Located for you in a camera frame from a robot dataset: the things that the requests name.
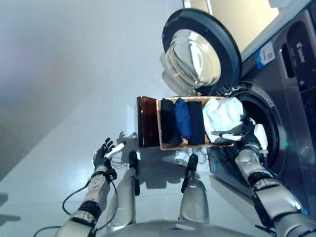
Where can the black robot foot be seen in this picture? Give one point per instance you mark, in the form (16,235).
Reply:
(133,160)
(192,163)

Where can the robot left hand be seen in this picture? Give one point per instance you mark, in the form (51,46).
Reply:
(102,158)

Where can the blue white energy sticker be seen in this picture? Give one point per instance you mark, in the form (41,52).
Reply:
(265,55)

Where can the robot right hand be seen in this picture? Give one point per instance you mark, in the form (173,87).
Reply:
(260,135)

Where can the black garment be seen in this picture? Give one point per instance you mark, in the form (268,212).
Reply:
(169,123)
(196,123)

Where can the black robot right foot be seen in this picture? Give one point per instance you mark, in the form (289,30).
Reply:
(192,163)

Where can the silver robot left leg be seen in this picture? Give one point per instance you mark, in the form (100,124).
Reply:
(123,197)

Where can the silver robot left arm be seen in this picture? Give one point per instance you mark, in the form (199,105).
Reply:
(96,190)

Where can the white garment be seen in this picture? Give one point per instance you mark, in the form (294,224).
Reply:
(222,113)

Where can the blue garment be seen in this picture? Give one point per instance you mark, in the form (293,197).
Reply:
(184,118)

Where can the silver robot leg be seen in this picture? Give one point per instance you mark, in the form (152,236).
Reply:
(123,197)
(195,200)

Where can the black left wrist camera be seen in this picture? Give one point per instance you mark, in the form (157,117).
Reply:
(111,174)

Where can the grey robot torso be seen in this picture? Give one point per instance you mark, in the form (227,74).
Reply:
(160,229)

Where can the black robot left foot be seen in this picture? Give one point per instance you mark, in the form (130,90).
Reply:
(133,160)

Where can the dark grey washing machine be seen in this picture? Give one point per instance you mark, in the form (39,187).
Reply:
(271,81)

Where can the rectangular wicker basket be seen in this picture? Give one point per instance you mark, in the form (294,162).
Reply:
(187,146)

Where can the silver robot right leg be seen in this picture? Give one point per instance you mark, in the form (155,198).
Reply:
(195,200)

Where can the round glass washer door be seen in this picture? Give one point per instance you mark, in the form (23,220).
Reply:
(229,49)

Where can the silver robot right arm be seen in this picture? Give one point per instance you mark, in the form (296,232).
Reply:
(276,192)

